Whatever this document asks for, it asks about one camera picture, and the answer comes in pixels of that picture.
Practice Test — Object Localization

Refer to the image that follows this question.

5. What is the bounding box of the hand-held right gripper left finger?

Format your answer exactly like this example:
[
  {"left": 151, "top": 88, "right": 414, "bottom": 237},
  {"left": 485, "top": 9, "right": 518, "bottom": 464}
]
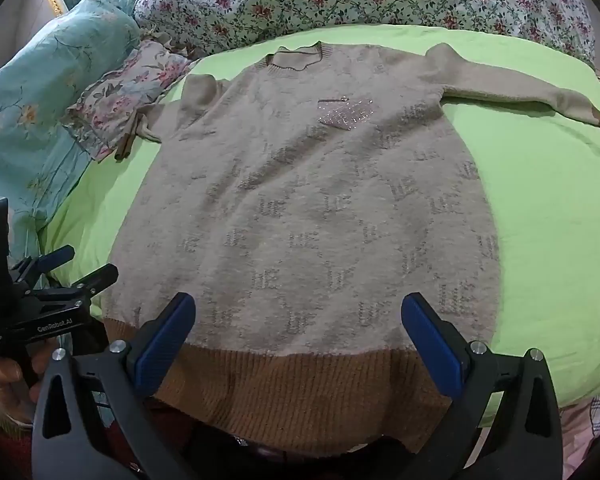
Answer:
[{"left": 31, "top": 292, "right": 197, "bottom": 480}]

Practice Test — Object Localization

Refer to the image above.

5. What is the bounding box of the person's left hand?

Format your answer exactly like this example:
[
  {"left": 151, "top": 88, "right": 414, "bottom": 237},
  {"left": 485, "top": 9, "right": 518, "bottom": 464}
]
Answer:
[{"left": 0, "top": 338, "right": 63, "bottom": 427}]

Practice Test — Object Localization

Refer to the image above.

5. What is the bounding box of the person's left forearm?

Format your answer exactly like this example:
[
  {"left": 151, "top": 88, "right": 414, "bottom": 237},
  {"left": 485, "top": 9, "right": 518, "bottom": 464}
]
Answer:
[{"left": 0, "top": 412, "right": 37, "bottom": 480}]

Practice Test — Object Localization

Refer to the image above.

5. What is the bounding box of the beige knitted sweater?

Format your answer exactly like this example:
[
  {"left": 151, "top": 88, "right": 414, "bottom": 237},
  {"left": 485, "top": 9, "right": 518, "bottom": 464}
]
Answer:
[{"left": 100, "top": 42, "right": 600, "bottom": 453}]

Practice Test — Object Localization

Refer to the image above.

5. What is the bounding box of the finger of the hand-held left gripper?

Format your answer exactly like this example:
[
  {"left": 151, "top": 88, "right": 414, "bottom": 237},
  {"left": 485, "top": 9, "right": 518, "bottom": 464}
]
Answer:
[
  {"left": 16, "top": 244, "right": 77, "bottom": 287},
  {"left": 36, "top": 263, "right": 120, "bottom": 312}
]

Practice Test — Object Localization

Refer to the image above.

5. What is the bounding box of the plaid cloth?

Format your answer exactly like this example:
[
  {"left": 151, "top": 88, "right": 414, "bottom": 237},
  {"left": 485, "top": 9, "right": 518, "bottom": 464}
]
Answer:
[{"left": 562, "top": 385, "right": 600, "bottom": 461}]

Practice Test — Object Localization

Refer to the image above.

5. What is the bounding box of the person's dark red clothing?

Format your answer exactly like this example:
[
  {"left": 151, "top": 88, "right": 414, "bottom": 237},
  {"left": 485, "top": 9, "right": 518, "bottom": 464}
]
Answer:
[{"left": 100, "top": 400, "right": 431, "bottom": 480}]

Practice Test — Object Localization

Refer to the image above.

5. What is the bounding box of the teal floral quilt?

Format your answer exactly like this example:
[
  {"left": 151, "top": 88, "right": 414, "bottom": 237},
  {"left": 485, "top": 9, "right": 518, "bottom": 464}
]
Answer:
[{"left": 0, "top": 0, "right": 156, "bottom": 361}]

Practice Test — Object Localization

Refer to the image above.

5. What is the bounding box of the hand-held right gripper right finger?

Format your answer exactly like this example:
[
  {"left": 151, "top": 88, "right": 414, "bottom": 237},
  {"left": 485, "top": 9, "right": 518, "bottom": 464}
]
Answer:
[{"left": 401, "top": 292, "right": 564, "bottom": 480}]

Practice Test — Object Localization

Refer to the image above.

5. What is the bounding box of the light green bed sheet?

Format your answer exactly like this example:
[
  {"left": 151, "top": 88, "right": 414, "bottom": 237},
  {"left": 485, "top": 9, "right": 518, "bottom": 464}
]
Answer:
[{"left": 40, "top": 24, "right": 600, "bottom": 426}]

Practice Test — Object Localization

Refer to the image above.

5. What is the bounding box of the pink floral pillow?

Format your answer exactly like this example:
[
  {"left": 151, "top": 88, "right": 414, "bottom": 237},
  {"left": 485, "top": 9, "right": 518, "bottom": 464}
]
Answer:
[{"left": 62, "top": 40, "right": 201, "bottom": 163}]

